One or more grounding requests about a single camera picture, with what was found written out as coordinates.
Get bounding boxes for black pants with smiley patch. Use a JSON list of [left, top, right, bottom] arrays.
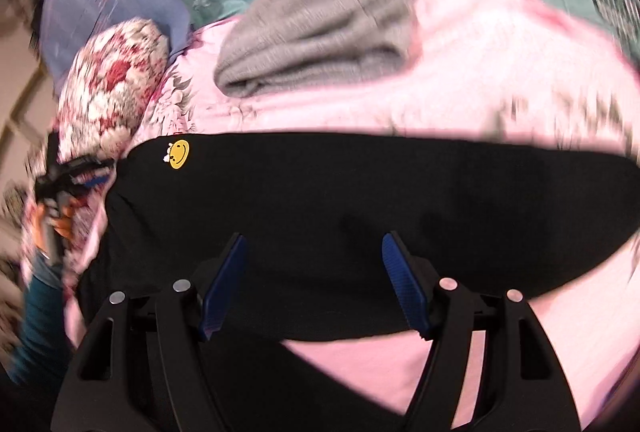
[[76, 133, 639, 431]]

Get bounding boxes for teal sleeved left forearm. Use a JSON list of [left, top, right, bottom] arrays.
[[9, 249, 70, 389]]

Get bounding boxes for red white floral quilt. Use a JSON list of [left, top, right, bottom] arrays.
[[56, 18, 168, 161]]

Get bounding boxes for pink floral bedsheet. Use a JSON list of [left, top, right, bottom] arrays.
[[19, 0, 640, 428]]

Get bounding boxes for grey folded garment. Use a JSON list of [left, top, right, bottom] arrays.
[[214, 0, 416, 98]]

